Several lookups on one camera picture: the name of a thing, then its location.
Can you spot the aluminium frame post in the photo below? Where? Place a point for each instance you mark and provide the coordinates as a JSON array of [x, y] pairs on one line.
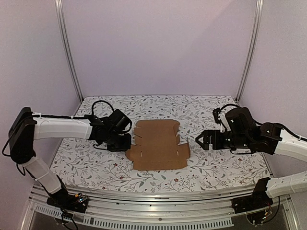
[[251, 49], [67, 48]]

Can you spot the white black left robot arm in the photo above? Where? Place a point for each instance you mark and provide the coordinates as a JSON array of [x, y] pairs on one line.
[[29, 127]]

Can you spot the right aluminium frame post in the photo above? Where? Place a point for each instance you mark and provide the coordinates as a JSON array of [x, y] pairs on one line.
[[251, 49]]

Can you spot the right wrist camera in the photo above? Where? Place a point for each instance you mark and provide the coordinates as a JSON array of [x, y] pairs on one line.
[[216, 115]]

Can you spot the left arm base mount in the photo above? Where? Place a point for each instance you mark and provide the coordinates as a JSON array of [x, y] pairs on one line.
[[68, 201]]

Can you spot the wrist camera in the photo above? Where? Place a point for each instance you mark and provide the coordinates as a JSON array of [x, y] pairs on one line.
[[216, 115], [121, 121]]

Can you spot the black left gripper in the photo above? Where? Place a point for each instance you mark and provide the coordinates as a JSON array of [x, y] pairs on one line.
[[126, 146]]

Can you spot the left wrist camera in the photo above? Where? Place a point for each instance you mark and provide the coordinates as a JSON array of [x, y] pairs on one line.
[[121, 121]]

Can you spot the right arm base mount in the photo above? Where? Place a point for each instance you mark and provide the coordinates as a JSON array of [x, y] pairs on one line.
[[258, 198]]

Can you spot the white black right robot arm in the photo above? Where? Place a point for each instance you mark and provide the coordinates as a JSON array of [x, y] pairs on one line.
[[276, 138]]

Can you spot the brown cardboard paper box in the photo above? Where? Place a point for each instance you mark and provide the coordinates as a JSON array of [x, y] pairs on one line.
[[157, 146]]

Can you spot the left aluminium frame post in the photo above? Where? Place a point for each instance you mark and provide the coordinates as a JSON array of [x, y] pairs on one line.
[[67, 48]]

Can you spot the aluminium front rail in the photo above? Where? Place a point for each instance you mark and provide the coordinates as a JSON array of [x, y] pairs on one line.
[[113, 210]]

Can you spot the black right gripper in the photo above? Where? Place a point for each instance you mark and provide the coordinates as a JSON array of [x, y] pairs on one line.
[[211, 139]]

